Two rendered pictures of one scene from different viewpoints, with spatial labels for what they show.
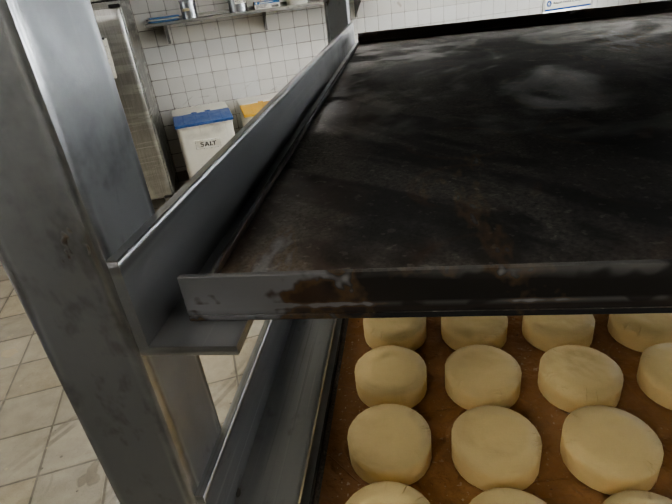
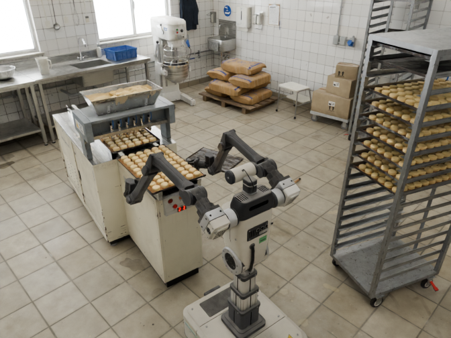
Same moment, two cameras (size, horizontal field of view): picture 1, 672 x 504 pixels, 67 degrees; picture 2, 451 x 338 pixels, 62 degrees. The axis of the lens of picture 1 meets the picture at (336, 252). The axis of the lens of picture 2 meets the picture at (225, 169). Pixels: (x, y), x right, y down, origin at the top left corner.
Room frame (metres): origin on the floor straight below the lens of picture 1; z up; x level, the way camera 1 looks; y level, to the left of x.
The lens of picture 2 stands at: (2.59, 0.99, 2.20)
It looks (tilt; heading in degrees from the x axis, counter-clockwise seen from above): 29 degrees down; 238
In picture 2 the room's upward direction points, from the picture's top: straight up
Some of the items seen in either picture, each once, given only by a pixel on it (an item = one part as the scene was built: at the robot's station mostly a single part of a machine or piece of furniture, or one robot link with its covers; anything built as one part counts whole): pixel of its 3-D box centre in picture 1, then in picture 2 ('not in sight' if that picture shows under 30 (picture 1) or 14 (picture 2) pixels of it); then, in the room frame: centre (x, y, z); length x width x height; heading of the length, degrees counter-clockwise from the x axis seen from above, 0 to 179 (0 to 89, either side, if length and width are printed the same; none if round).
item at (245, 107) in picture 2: not in sight; (238, 98); (-1.00, -4.26, 0.06); 1.20 x 0.80 x 0.11; 105
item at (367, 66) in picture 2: not in sight; (349, 162); (0.65, -0.48, 0.97); 0.03 x 0.03 x 1.70; 80
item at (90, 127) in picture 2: not in sight; (126, 127); (1.76, -1.82, 1.01); 0.72 x 0.33 x 0.34; 2
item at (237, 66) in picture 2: not in sight; (242, 66); (-1.03, -4.22, 0.62); 0.72 x 0.42 x 0.17; 109
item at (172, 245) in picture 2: not in sight; (160, 213); (1.74, -1.32, 0.45); 0.70 x 0.34 x 0.90; 92
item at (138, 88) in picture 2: not in sight; (122, 95); (1.76, -1.82, 1.28); 0.54 x 0.27 x 0.06; 2
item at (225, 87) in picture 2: not in sight; (229, 86); (-0.79, -4.21, 0.32); 0.72 x 0.42 x 0.17; 107
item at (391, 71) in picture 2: not in sight; (408, 69); (0.35, -0.40, 1.59); 0.64 x 0.03 x 0.03; 170
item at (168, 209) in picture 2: not in sight; (180, 201); (1.73, -0.96, 0.77); 0.24 x 0.04 x 0.14; 2
